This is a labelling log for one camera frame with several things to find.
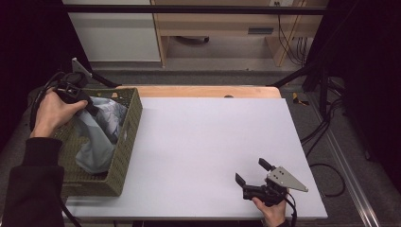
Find black stand leg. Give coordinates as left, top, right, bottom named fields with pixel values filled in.
left=90, top=71, right=121, bottom=89

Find black metal stand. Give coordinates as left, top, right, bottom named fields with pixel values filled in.
left=268, top=18, right=373, bottom=162

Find light wooden desk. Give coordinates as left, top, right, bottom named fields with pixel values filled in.
left=149, top=0, right=330, bottom=68

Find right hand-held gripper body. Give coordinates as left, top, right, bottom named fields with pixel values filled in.
left=241, top=166, right=309, bottom=208

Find black horizontal metal bar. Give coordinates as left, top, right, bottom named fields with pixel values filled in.
left=61, top=4, right=329, bottom=15

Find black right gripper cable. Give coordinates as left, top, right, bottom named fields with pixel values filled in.
left=283, top=190, right=299, bottom=227

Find olive green woven basket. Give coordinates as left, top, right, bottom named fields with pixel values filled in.
left=52, top=87, right=144, bottom=198

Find metal floor rail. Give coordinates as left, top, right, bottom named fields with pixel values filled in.
left=308, top=93, right=382, bottom=227

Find black floor cables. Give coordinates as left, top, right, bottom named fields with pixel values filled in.
left=299, top=96, right=347, bottom=199

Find white cabinet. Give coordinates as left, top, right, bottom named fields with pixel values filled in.
left=61, top=0, right=162, bottom=63

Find white wall socket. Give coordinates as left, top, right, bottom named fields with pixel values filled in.
left=269, top=0, right=295, bottom=8

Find black curtain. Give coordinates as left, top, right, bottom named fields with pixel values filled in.
left=0, top=0, right=93, bottom=152
left=304, top=0, right=401, bottom=193

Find light grey cloth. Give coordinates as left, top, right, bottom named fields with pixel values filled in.
left=74, top=96, right=129, bottom=175

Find yellow and black tool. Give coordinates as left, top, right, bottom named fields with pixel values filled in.
left=291, top=92, right=310, bottom=107

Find person's right hand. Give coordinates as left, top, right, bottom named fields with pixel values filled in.
left=251, top=196, right=288, bottom=227

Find person's left hand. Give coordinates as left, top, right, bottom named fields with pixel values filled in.
left=29, top=87, right=89, bottom=139

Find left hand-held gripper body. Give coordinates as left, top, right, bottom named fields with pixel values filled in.
left=55, top=57, right=93, bottom=107

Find black hanging cables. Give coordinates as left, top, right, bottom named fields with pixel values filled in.
left=275, top=2, right=309, bottom=67

